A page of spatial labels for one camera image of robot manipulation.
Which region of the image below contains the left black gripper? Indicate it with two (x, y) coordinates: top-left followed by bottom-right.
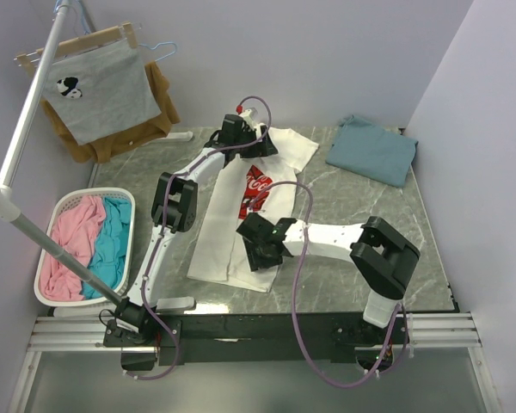
(234, 126), (277, 160)

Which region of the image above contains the white coca-cola t-shirt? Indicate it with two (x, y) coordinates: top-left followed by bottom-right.
(187, 127), (319, 293)

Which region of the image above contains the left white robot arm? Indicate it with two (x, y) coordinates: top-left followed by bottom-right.
(114, 110), (278, 346)

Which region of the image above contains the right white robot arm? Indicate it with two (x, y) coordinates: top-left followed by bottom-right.
(236, 213), (421, 343)

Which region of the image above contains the brown garment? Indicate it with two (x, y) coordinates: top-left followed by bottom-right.
(40, 62), (181, 163)

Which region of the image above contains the black base beam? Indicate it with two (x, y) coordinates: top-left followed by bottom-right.
(102, 311), (414, 371)

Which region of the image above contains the folded blue t-shirt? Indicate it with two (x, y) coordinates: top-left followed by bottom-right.
(326, 115), (418, 188)

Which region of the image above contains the grey panda t-shirt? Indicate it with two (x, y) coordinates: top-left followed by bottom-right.
(43, 40), (161, 145)

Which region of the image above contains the wooden clip hanger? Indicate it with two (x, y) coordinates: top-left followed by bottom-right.
(14, 22), (142, 77)

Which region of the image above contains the teal garment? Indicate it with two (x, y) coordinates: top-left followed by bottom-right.
(88, 197), (132, 289)

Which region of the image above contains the white laundry basket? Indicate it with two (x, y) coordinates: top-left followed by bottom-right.
(34, 188), (136, 307)

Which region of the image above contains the pink garment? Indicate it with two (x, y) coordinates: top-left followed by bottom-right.
(39, 195), (106, 302)

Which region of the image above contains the white clothes rack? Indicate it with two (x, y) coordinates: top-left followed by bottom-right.
(0, 1), (125, 306)

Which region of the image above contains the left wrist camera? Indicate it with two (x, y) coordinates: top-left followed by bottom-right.
(236, 104), (259, 129)

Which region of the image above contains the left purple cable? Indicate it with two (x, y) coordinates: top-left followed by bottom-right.
(135, 95), (273, 382)

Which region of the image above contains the blue wire hanger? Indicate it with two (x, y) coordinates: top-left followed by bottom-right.
(55, 0), (177, 64)

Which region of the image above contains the aluminium rail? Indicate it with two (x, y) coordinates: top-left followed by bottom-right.
(27, 313), (482, 353)

